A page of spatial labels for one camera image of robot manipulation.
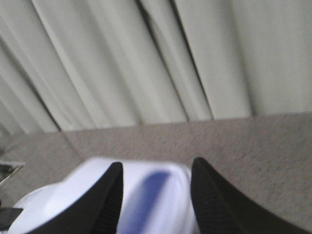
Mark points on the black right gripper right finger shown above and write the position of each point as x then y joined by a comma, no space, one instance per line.
220,208

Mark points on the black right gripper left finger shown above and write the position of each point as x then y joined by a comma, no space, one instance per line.
96,212

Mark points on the light blue slipper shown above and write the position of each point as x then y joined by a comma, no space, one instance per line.
156,198

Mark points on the metal object at table edge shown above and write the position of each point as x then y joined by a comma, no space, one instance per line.
8,168

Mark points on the pale green curtain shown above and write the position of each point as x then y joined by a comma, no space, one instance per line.
84,64

